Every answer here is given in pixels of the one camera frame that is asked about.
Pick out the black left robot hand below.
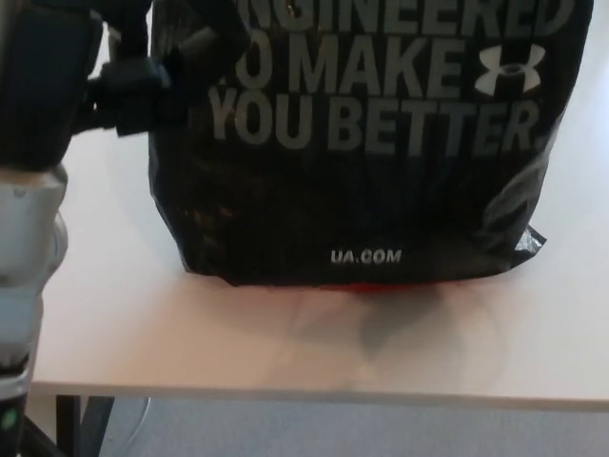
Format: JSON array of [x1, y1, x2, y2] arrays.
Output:
[[0, 0, 254, 173]]

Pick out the black printed plastic shopping bag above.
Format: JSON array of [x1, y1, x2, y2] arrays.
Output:
[[146, 0, 563, 299]]

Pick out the black desk leg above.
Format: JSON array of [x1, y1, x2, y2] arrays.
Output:
[[55, 393, 116, 457]]

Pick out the thin white floor cable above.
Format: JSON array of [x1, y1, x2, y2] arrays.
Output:
[[136, 396, 154, 432]]

